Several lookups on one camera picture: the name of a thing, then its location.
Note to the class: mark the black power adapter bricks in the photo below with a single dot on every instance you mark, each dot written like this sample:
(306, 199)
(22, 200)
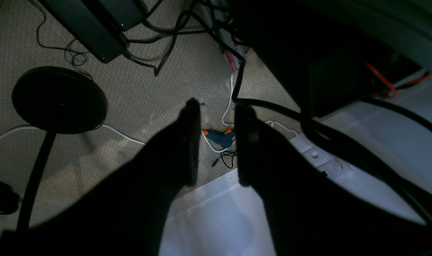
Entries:
(99, 25)

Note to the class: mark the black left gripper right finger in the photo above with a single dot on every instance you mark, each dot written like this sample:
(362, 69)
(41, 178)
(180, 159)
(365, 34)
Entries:
(309, 215)

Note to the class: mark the blue orange glue gun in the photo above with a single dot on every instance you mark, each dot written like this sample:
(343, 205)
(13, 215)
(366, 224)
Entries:
(225, 139)

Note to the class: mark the red white label tag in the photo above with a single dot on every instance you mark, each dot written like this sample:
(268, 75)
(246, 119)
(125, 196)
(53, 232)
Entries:
(234, 61)

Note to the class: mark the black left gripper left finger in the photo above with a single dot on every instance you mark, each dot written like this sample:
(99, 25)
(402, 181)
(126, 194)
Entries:
(125, 214)

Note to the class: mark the black round stand base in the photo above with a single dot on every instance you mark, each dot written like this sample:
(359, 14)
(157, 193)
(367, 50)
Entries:
(59, 100)

